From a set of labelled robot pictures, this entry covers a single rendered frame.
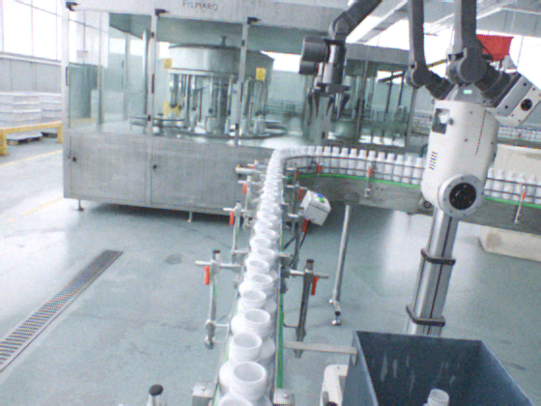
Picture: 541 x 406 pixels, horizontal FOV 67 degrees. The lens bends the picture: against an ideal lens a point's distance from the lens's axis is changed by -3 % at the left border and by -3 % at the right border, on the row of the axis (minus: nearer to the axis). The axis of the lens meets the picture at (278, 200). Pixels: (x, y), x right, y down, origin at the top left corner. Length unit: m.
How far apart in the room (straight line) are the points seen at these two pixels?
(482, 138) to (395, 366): 0.81
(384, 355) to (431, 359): 0.11
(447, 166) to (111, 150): 3.83
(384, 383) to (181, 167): 3.75
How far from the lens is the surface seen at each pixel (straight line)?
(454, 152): 1.50
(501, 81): 1.36
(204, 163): 4.50
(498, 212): 2.80
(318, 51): 1.23
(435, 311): 1.73
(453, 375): 1.15
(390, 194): 2.75
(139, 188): 4.73
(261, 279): 0.70
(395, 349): 1.06
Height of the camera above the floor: 1.45
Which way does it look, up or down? 14 degrees down
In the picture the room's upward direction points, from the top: 6 degrees clockwise
